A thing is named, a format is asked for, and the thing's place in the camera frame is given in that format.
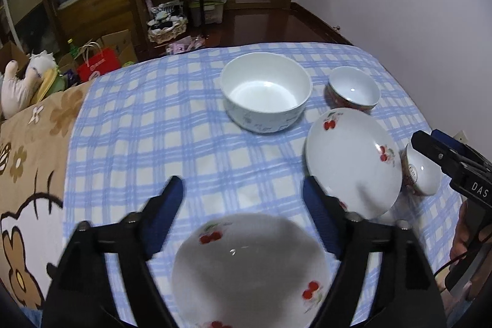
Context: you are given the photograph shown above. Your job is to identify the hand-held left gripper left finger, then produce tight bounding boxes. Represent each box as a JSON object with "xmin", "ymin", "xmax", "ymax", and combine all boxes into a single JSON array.
[{"xmin": 42, "ymin": 176, "xmax": 185, "ymax": 328}]

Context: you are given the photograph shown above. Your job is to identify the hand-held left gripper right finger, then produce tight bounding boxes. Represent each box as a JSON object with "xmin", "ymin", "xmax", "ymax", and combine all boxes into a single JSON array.
[{"xmin": 302, "ymin": 176, "xmax": 448, "ymax": 328}]

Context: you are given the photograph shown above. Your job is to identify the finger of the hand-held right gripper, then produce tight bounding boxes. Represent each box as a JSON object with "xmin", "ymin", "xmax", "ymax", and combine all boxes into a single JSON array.
[
  {"xmin": 411, "ymin": 131, "xmax": 467, "ymax": 179},
  {"xmin": 430, "ymin": 129, "xmax": 492, "ymax": 173}
]

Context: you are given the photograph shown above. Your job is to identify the small red bowl with seal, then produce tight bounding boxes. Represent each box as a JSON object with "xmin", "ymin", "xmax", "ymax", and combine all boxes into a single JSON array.
[{"xmin": 400, "ymin": 143, "xmax": 442, "ymax": 197}]

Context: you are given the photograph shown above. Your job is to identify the white cherry print plate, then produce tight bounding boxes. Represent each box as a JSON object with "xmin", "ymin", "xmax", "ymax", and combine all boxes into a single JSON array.
[
  {"xmin": 171, "ymin": 213, "xmax": 332, "ymax": 328},
  {"xmin": 305, "ymin": 108, "xmax": 403, "ymax": 220}
]

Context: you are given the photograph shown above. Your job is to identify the large white bowl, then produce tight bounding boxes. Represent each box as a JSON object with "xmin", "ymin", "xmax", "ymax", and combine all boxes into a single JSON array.
[{"xmin": 220, "ymin": 52, "xmax": 312, "ymax": 134}]

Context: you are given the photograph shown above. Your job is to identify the person's right hand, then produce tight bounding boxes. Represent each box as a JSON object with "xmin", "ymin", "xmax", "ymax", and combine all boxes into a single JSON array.
[{"xmin": 450, "ymin": 204, "xmax": 492, "ymax": 290}]

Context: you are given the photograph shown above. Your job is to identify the blue checked cloth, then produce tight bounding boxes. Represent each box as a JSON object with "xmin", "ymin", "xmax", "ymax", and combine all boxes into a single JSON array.
[{"xmin": 61, "ymin": 42, "xmax": 462, "ymax": 328}]

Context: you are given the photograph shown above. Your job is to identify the brown printed blanket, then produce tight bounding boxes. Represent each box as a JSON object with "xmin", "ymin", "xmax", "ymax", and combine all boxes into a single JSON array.
[{"xmin": 0, "ymin": 78, "xmax": 97, "ymax": 311}]

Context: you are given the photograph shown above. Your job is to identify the red paper bag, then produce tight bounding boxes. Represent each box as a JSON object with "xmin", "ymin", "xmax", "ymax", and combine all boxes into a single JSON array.
[{"xmin": 76, "ymin": 41, "xmax": 120, "ymax": 85}]

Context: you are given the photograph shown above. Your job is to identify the yellow green plush cushion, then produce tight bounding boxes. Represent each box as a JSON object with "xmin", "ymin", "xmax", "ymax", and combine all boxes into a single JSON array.
[{"xmin": 31, "ymin": 69, "xmax": 68, "ymax": 104}]

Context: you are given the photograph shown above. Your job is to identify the brown cardboard box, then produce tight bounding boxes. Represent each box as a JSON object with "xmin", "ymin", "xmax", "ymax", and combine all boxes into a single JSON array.
[
  {"xmin": 96, "ymin": 29, "xmax": 137, "ymax": 63},
  {"xmin": 0, "ymin": 41, "xmax": 29, "ymax": 75}
]

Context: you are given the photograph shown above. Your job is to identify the wicker basket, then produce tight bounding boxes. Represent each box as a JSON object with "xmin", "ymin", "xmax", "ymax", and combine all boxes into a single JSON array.
[{"xmin": 148, "ymin": 18, "xmax": 189, "ymax": 44}]

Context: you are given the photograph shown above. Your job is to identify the pale pink plush doll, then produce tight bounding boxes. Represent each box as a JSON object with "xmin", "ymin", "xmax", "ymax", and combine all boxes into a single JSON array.
[{"xmin": 0, "ymin": 60, "xmax": 29, "ymax": 119}]

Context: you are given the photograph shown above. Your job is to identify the white ruffled plush toy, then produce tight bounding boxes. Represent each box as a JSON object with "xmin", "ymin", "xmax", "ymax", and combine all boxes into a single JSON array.
[{"xmin": 25, "ymin": 49, "xmax": 58, "ymax": 83}]

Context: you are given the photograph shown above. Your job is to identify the black white striped cloth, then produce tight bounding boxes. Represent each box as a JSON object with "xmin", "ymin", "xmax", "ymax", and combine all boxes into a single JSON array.
[{"xmin": 150, "ymin": 1, "xmax": 185, "ymax": 25}]

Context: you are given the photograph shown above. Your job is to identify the clear plastic storage box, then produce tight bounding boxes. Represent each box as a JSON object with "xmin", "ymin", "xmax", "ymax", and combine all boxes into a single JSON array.
[{"xmin": 188, "ymin": 1, "xmax": 225, "ymax": 25}]

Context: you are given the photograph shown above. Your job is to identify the dark side table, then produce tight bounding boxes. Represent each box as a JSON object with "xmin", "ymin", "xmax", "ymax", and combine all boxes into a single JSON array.
[{"xmin": 159, "ymin": 0, "xmax": 227, "ymax": 27}]

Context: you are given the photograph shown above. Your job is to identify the black cable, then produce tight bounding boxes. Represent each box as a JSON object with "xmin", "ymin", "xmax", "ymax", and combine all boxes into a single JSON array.
[{"xmin": 434, "ymin": 253, "xmax": 467, "ymax": 290}]

